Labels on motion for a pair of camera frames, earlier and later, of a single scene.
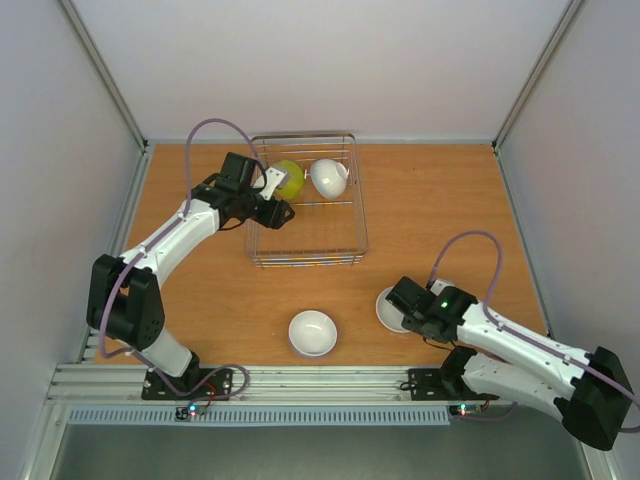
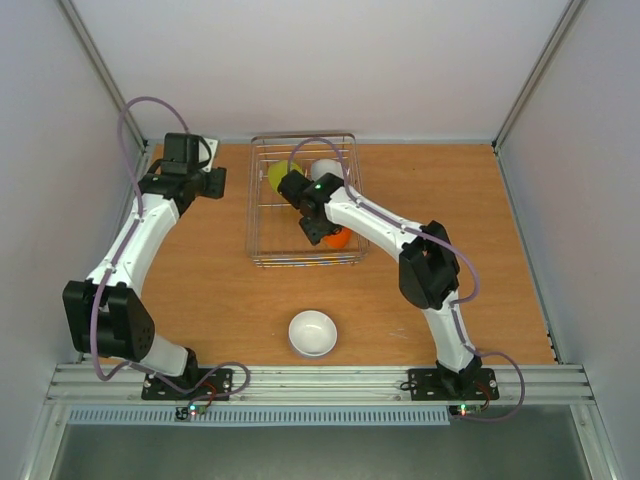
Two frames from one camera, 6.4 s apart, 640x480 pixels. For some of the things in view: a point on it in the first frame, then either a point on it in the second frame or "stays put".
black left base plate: [213, 384] stays put
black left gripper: [275, 219] to [217, 188]
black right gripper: [400, 297] to [316, 230]
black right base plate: [432, 384] stays put
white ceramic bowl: [329, 178] stays put
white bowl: [312, 333] stays put
